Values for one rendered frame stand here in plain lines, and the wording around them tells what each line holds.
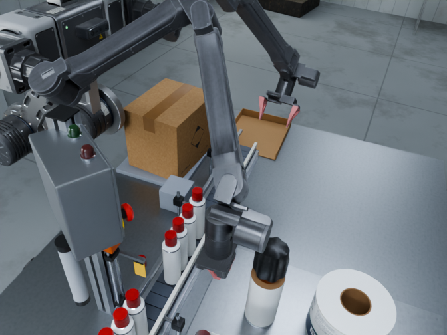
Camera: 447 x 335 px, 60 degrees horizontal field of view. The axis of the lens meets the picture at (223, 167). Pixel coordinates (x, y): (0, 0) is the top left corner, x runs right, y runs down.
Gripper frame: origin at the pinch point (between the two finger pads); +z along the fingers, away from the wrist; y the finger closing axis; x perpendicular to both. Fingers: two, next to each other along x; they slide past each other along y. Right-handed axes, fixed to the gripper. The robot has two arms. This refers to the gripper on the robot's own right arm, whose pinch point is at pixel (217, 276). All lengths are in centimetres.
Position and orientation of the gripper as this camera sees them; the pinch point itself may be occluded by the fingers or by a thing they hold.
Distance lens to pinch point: 89.9
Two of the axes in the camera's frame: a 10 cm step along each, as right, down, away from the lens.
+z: -0.4, 7.8, 6.2
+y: 3.3, -5.8, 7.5
